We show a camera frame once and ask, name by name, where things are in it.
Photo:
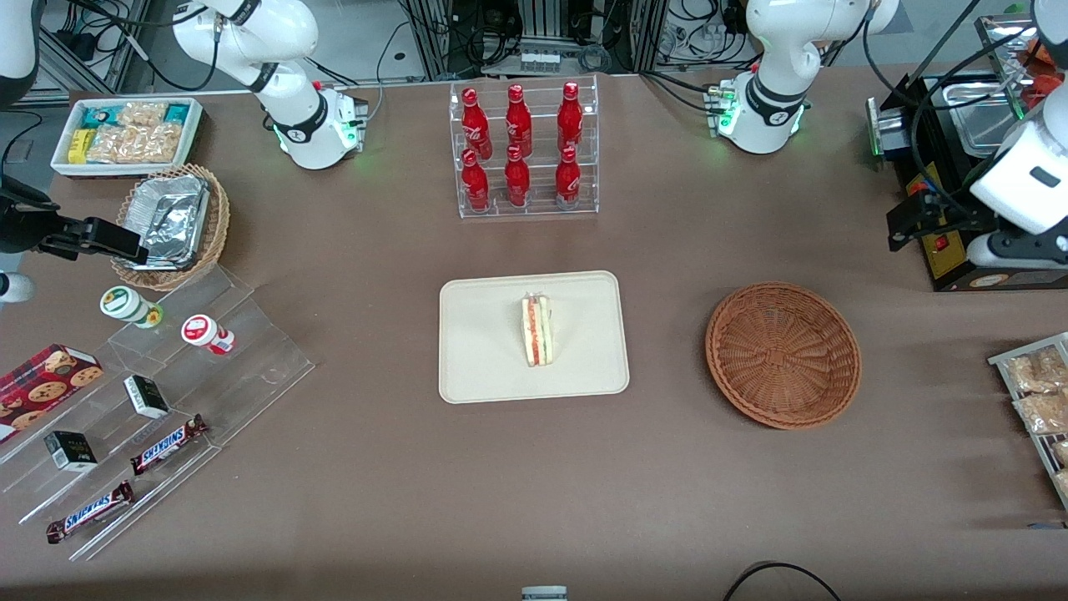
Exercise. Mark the clear acrylic bottle rack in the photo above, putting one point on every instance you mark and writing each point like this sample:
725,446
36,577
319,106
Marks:
538,209

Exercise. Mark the teal snack packet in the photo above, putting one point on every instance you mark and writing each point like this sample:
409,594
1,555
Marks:
97,117
177,113

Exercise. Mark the white snack bin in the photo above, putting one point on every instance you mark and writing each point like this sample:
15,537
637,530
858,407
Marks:
62,165

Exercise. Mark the snickers chocolate bar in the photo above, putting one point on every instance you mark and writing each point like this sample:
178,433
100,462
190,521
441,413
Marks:
167,445
90,512

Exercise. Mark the yellow snack packet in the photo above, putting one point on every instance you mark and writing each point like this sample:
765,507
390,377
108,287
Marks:
78,146

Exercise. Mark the steel warmer pan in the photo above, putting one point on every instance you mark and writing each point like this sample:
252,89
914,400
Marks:
980,117

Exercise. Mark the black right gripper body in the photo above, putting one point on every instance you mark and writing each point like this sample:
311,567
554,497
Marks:
18,227

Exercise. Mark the clear fried snack bag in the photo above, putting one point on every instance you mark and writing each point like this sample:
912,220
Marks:
1043,413
1060,452
1062,484
1039,371

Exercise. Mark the aluminium foil tray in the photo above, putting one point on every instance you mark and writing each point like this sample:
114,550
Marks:
167,219

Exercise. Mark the black hot food warmer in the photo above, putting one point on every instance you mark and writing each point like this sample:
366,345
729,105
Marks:
947,271

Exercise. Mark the red cola bottle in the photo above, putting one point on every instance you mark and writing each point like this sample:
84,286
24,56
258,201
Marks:
517,182
568,182
476,125
518,123
570,121
476,185

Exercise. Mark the white power strip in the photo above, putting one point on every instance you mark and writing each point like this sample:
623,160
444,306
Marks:
540,62

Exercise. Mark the beige plastic tray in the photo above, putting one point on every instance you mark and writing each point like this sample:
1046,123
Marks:
484,351

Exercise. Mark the clear rice cracker bag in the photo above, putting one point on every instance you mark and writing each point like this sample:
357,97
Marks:
138,143
142,114

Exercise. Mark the red cookie box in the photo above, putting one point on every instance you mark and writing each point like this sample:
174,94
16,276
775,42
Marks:
42,388

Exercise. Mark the triangular sandwich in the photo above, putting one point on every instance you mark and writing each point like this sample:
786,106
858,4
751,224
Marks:
538,334

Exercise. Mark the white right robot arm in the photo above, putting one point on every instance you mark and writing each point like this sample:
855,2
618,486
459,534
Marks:
284,33

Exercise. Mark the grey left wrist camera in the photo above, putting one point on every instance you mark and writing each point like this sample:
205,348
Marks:
1014,250

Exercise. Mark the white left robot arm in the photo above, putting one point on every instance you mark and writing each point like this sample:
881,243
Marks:
776,50

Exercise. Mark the large brown wicker basket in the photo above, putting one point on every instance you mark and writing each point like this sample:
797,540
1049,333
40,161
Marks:
784,355

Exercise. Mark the small black box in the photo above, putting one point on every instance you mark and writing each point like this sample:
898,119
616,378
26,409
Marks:
71,451
147,396

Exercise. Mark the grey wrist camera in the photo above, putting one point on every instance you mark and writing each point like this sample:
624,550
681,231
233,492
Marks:
15,287
1014,250

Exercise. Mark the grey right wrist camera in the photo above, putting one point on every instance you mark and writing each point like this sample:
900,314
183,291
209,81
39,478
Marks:
15,287

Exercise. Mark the small tan wicker basket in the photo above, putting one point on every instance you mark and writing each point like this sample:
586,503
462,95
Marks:
219,225

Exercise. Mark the small grey box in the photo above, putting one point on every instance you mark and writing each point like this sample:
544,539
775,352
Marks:
544,594

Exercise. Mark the red sausage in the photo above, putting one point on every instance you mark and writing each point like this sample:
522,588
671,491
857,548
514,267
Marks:
1037,52
1047,85

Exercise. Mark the clear acrylic stepped stand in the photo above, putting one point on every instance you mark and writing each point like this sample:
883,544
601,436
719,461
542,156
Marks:
250,367

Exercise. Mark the red lid yogurt bottle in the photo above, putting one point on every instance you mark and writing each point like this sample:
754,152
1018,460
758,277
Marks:
204,332

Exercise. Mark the green lid yogurt bottle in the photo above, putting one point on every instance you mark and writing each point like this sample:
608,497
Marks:
125,304

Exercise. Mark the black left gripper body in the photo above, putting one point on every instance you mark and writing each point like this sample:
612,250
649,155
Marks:
949,219

